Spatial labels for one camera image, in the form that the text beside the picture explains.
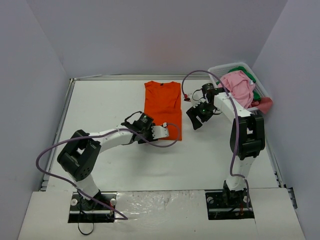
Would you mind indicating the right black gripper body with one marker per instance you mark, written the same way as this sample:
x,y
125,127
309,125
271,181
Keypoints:
x,y
199,114

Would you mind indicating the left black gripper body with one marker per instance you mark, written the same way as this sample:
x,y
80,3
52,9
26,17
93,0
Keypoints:
x,y
149,133

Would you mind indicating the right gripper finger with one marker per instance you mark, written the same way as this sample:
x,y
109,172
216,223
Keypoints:
x,y
191,113
196,124

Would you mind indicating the orange t-shirt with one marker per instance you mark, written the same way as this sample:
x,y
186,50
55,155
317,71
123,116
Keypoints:
x,y
163,103

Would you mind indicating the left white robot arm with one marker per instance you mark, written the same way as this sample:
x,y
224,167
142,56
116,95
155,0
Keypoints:
x,y
78,157

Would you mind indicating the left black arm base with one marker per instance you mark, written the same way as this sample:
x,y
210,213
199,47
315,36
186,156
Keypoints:
x,y
82,210

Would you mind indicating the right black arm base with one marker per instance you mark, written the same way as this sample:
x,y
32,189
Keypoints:
x,y
219,209

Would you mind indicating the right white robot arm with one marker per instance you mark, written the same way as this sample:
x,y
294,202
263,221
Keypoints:
x,y
247,138

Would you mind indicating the green t-shirt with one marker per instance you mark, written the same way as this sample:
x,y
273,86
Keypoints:
x,y
256,96

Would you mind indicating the white perforated plastic basket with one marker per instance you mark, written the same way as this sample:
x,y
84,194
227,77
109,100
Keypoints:
x,y
221,70

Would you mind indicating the salmon pink t-shirt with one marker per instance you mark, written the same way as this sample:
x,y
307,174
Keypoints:
x,y
263,105

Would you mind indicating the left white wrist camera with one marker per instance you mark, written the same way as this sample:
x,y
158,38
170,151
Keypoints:
x,y
160,131

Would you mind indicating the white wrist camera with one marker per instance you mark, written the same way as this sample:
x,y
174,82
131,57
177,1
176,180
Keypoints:
x,y
193,97
160,131

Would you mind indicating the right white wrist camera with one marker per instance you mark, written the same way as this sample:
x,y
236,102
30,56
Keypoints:
x,y
193,97

